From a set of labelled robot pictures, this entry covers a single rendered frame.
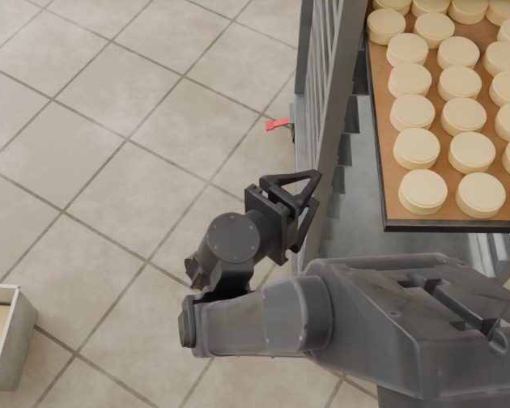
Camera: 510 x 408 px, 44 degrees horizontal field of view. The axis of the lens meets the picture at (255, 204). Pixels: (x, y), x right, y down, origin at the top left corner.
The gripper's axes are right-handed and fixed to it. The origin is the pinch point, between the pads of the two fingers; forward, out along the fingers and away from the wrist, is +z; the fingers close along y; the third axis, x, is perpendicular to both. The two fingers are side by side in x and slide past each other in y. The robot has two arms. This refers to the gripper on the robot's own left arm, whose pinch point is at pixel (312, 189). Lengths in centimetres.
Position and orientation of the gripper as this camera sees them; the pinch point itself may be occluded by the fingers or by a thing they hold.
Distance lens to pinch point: 81.5
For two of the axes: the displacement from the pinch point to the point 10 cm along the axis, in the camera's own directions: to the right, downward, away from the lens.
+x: 7.0, 5.3, -4.8
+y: 0.2, 6.6, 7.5
